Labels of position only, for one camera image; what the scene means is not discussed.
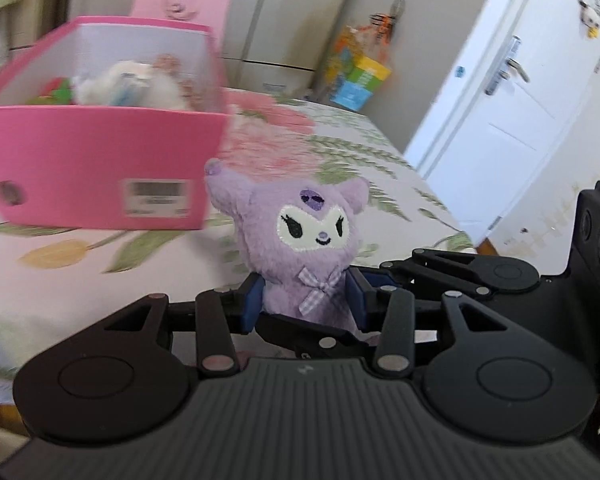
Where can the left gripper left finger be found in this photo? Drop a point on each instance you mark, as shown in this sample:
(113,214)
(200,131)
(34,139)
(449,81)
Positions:
(219,316)

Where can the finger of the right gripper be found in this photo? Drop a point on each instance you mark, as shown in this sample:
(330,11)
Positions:
(310,341)
(428,273)

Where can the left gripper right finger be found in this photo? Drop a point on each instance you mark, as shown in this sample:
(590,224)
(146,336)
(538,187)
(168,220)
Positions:
(379,304)

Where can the purple plush doll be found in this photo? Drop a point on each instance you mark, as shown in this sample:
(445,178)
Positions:
(299,235)

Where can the pink floral scrunchie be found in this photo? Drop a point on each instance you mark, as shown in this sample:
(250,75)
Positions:
(189,92)

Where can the white brown plush cat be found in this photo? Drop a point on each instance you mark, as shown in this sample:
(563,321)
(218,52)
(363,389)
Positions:
(97,91)

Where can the pink fuzzy strawberry plush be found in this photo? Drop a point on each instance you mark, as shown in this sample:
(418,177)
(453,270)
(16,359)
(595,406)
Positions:
(58,91)

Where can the white door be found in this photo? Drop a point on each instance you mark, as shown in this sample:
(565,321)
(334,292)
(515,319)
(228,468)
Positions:
(509,167)

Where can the floral tablecloth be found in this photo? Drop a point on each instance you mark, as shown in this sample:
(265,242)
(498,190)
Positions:
(56,281)

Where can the pink storage box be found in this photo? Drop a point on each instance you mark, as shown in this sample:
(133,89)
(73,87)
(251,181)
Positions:
(109,167)

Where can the colourful paper gift bag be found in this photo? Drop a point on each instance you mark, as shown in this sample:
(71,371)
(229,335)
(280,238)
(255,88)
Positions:
(356,66)

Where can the grey wardrobe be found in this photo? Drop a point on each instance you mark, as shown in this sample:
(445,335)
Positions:
(280,46)

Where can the pink tote bag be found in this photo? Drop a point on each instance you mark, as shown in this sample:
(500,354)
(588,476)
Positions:
(185,10)

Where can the silver door handle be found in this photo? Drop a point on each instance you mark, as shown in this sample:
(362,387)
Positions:
(507,66)

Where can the wall plush hanger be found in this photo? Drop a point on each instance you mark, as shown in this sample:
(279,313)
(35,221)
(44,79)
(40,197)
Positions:
(590,18)

